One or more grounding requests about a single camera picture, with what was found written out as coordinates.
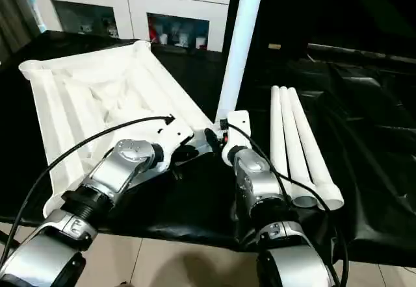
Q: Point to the small white figurine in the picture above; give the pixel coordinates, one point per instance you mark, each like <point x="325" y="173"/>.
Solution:
<point x="86" y="28"/>

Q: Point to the blue patterned strip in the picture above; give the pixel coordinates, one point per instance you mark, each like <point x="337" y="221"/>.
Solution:
<point x="35" y="14"/>

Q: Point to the small tan label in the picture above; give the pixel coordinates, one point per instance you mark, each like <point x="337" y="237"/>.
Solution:
<point x="273" y="45"/>

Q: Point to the black mat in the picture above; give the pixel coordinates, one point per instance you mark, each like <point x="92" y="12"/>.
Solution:
<point x="195" y="209"/>

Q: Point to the white textured jar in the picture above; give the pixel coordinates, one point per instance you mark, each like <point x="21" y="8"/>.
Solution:
<point x="183" y="39"/>

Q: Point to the dark metal rod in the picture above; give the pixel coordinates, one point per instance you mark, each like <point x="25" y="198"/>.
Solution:
<point x="357" y="51"/>

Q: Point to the white plastic table leg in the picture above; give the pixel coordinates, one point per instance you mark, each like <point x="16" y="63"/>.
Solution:
<point x="292" y="137"/>
<point x="278" y="131"/>
<point x="237" y="56"/>
<point x="312" y="144"/>

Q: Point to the white cup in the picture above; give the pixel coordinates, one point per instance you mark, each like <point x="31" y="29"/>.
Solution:
<point x="201" y="43"/>
<point x="163" y="39"/>

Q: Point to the black backdrop cloth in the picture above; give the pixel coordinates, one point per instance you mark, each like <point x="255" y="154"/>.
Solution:
<point x="325" y="7"/>

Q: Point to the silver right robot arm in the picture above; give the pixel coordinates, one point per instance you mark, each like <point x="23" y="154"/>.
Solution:
<point x="256" y="173"/>

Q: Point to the grey white ornament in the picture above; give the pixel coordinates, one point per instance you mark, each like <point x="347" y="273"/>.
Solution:
<point x="110" y="26"/>

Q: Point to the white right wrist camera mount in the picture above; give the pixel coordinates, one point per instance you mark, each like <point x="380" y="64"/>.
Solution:
<point x="239" y="121"/>

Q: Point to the grey curtain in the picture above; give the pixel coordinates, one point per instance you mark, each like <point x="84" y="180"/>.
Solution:
<point x="16" y="14"/>

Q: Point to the white plastic table top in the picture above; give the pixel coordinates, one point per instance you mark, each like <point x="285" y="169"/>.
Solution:
<point x="81" y="98"/>

